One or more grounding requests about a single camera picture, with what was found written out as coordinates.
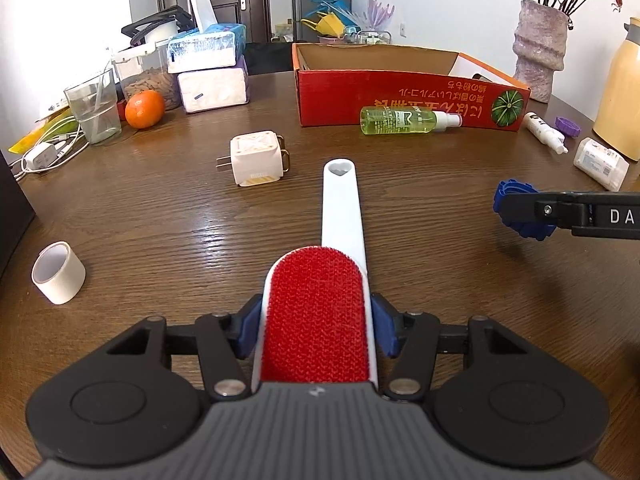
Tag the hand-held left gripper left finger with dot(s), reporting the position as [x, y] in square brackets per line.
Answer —
[247, 330]

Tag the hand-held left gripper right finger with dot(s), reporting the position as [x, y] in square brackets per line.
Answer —
[384, 325]

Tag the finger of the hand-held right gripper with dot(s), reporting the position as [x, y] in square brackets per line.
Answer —
[530, 210]

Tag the white cotton buds box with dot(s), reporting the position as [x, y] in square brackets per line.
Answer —
[600, 162]

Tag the red and white lint brush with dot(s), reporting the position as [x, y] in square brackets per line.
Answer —
[312, 320]

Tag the small white bottle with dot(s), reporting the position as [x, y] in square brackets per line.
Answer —
[542, 130]

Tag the purple ridged cap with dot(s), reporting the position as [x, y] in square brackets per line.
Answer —
[568, 126]

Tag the green spray bottle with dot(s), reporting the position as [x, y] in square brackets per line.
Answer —
[395, 120]

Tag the white plug adapter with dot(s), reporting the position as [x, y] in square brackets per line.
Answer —
[255, 157]

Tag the white tape roll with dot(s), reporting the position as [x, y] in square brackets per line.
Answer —
[62, 280]

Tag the red cardboard box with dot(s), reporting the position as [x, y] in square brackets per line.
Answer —
[340, 100]

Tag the yellow thermos jug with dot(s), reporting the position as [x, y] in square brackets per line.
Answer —
[622, 100]

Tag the metal rack cart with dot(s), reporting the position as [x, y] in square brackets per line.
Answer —
[372, 37]

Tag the orange fruit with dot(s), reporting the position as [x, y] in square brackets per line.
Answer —
[145, 109]

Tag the dark box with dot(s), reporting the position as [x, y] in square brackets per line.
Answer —
[12, 210]

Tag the clear drinking glass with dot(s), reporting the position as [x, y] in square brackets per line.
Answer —
[95, 110]

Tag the white charger block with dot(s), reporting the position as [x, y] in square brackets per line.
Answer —
[41, 156]

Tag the clear jar of almonds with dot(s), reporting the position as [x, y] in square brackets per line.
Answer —
[150, 77]

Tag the black bag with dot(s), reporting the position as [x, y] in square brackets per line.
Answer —
[267, 57]

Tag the blue tissue pack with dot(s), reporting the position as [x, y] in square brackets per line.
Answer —
[205, 50]

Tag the yellow packet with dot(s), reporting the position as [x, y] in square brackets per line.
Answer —
[37, 132]

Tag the black round object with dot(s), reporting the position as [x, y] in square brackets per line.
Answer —
[157, 22]

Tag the white carton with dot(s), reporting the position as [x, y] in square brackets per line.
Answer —
[204, 12]

